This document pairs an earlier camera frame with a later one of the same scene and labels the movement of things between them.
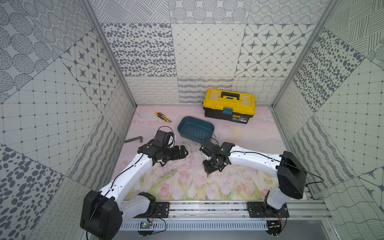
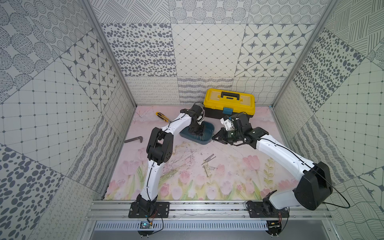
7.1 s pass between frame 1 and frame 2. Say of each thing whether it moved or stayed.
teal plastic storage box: stayed
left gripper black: moved
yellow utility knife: stayed
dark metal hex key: stayed
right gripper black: moved
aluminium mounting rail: stayed
